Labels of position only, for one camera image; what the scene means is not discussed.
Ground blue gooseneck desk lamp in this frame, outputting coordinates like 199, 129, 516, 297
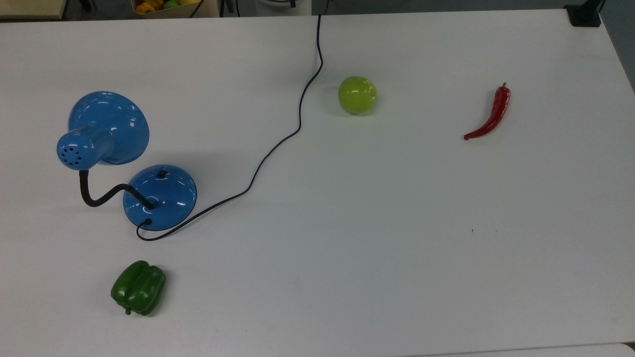
56, 91, 197, 232

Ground yellow-green toy apple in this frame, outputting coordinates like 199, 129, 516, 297
338, 76, 378, 115

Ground red toy chili pepper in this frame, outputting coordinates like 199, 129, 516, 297
463, 82, 511, 141

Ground cardboard box of toys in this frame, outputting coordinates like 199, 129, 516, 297
130, 0, 220, 19

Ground green toy bell pepper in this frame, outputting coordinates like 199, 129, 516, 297
110, 260, 167, 316

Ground black table clamp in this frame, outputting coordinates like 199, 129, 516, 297
565, 0, 606, 27

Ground tan wooden board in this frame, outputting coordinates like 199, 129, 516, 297
0, 0, 67, 20

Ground black lamp power cable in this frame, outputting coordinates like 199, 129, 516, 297
136, 14, 324, 242

